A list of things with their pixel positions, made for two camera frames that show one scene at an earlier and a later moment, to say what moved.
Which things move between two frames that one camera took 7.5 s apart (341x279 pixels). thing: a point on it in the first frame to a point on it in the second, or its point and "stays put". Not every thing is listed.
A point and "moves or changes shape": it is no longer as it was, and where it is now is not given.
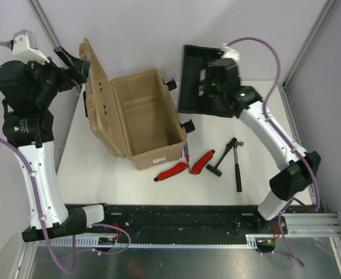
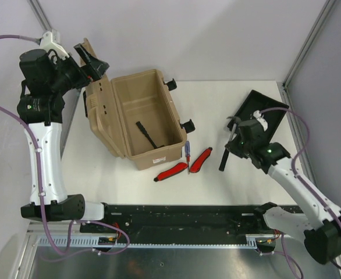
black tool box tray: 192,98 moves or changes shape
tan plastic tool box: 133,115 stays put
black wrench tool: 238,174 to 226,153
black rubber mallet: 216,170 to 146,133
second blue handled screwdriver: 185,147 stays put
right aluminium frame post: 329,4 stays put
